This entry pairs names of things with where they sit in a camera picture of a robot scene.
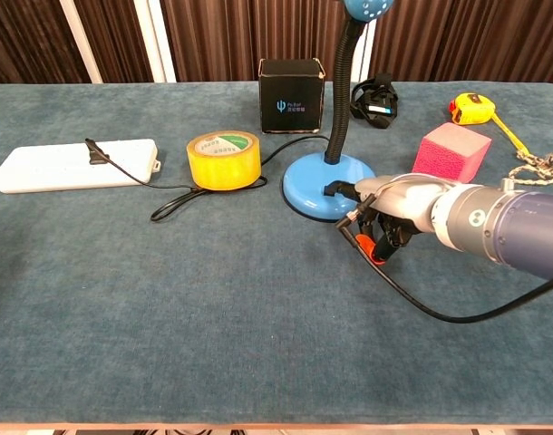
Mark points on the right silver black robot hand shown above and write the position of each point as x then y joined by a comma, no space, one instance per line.
403,199

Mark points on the blue gooseneck desk lamp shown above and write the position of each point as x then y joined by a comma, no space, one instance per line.
313,181

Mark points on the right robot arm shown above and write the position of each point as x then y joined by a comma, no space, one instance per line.
507,226

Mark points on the pink foam cube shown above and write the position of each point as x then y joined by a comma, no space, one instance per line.
449,151

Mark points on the yellow tape measure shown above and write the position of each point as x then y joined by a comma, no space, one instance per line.
473,111

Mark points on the black cardboard box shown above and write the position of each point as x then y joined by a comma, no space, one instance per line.
290,97

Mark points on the yellow packing tape roll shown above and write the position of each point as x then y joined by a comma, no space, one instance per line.
224,163

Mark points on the dark brown pleated curtain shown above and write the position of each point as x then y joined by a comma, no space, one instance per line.
240,31

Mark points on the blue velvet table cloth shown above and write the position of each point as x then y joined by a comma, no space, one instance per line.
167,294

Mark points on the white power strip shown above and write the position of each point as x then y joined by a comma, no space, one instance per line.
54,165

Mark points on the white frame post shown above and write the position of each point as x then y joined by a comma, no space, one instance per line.
81,43
367,54
156,43

